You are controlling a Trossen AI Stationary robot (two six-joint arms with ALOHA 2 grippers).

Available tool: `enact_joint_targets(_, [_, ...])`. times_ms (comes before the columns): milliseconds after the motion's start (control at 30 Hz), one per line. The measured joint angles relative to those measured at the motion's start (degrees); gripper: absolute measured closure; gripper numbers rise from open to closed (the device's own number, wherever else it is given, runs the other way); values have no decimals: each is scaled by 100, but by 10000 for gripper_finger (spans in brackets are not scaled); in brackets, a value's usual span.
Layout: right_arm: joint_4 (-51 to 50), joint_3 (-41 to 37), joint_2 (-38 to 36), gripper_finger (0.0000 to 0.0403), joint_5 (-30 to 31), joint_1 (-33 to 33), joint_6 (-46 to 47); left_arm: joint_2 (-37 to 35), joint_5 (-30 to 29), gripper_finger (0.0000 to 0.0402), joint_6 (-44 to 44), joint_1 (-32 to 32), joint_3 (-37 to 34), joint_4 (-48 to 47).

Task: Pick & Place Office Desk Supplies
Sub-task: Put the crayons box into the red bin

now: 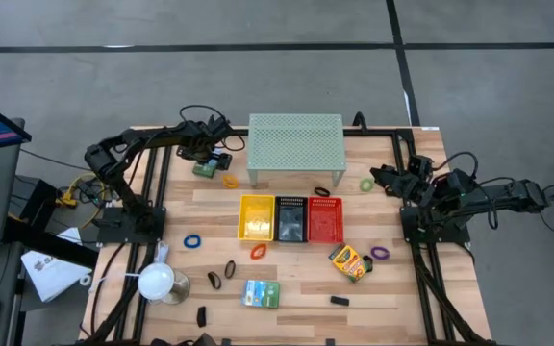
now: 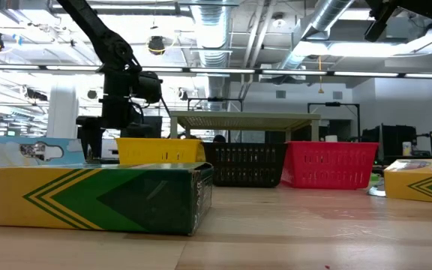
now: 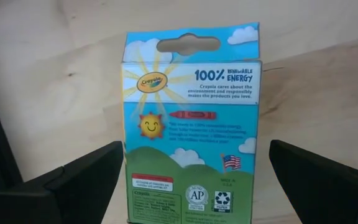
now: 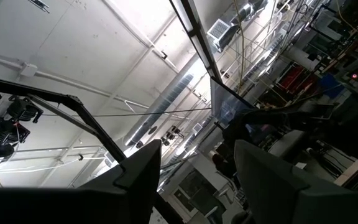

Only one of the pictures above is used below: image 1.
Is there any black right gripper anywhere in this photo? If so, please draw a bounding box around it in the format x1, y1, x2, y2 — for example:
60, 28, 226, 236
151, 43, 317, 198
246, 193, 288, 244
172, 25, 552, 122
370, 156, 441, 206

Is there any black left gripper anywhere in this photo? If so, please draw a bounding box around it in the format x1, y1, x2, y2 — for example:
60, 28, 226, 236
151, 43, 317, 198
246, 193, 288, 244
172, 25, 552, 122
176, 114, 234, 170

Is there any Crayola crayon box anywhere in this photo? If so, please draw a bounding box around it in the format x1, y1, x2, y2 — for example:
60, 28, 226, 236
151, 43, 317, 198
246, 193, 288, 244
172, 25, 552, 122
240, 280, 281, 309
191, 161, 220, 180
328, 243, 373, 284

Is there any red plastic basket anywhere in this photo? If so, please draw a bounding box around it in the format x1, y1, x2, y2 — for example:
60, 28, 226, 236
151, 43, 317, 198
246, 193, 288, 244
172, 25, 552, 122
307, 196, 345, 244

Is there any black plastic basket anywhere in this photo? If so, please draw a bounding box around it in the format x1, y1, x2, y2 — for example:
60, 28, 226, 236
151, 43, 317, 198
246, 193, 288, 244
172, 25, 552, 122
273, 195, 310, 243

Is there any yellow plastic basket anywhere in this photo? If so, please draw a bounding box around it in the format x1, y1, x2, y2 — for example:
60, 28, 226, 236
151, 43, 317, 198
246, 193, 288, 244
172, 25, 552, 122
237, 193, 277, 242

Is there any green mesh metal shelf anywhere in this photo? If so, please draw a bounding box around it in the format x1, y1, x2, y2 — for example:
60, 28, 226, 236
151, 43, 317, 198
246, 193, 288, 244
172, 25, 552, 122
246, 112, 348, 188

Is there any white plastic tag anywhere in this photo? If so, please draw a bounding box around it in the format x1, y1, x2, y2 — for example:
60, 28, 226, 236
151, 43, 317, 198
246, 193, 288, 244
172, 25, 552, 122
154, 239, 170, 264

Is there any white globe table lamp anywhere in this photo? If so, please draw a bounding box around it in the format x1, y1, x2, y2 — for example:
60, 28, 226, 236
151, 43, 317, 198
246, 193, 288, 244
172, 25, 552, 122
137, 261, 191, 307

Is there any white paper sheet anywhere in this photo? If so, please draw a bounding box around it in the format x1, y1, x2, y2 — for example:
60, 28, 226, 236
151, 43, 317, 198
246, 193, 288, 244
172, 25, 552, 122
20, 226, 93, 304

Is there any black aluminium rail frame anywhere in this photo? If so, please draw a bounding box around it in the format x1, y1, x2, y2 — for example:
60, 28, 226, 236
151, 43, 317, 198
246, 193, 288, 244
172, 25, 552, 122
84, 125, 494, 346

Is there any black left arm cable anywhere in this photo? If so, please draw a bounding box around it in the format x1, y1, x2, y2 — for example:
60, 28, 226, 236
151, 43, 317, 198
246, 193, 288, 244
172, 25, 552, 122
179, 104, 247, 153

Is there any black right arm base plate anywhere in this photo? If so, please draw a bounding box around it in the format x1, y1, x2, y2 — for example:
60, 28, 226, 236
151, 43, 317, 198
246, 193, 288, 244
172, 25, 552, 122
399, 205, 471, 245

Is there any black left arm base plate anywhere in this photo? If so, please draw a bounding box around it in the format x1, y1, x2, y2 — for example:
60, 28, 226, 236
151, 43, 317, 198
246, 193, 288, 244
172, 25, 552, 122
96, 206, 166, 245

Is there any yellow cable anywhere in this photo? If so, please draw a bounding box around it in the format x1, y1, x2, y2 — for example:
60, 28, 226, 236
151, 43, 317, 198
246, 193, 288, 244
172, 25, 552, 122
55, 172, 110, 232

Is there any black desk frame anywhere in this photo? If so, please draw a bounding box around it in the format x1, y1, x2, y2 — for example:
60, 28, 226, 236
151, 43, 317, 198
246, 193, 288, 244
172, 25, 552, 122
2, 177, 100, 270

